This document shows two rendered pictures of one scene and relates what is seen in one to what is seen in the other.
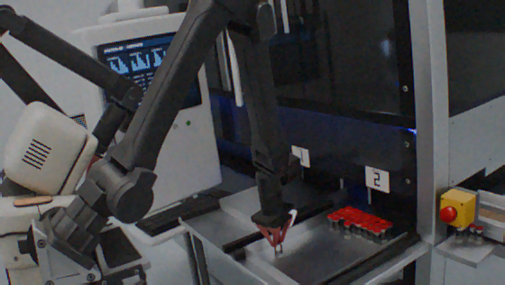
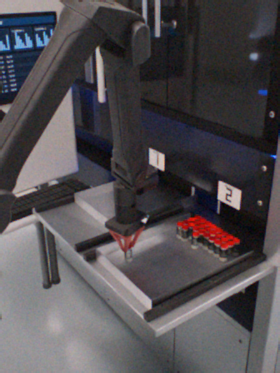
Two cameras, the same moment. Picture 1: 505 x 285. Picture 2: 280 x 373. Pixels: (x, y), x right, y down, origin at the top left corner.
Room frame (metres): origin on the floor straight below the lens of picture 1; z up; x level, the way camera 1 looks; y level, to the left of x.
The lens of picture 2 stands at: (0.06, 0.01, 1.56)
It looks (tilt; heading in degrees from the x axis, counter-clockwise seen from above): 26 degrees down; 356
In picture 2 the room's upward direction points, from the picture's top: 1 degrees counter-clockwise
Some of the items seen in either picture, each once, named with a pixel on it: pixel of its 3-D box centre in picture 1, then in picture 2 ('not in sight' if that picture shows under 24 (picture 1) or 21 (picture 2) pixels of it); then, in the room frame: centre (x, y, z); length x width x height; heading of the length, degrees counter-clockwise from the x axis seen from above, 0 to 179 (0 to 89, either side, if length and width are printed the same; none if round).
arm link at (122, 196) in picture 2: (270, 180); (126, 191); (1.00, -0.02, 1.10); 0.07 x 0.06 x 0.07; 133
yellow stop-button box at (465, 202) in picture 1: (459, 206); not in sight; (0.91, -0.47, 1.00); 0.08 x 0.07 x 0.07; 121
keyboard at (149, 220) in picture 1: (188, 210); (42, 198); (1.54, 0.29, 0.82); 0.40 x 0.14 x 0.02; 128
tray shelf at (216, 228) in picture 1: (298, 229); (148, 231); (1.17, -0.10, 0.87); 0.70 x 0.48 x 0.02; 31
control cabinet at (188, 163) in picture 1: (148, 108); (6, 92); (1.73, 0.41, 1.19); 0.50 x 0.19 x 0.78; 128
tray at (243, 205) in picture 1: (283, 198); (136, 197); (1.35, -0.07, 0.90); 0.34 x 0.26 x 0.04; 121
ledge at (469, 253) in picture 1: (470, 246); not in sight; (0.91, -0.52, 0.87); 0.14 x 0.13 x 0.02; 121
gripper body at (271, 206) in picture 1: (271, 204); (126, 212); (1.00, -0.02, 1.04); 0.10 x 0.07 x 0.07; 136
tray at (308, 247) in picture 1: (325, 245); (173, 255); (1.00, -0.15, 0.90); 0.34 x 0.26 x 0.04; 120
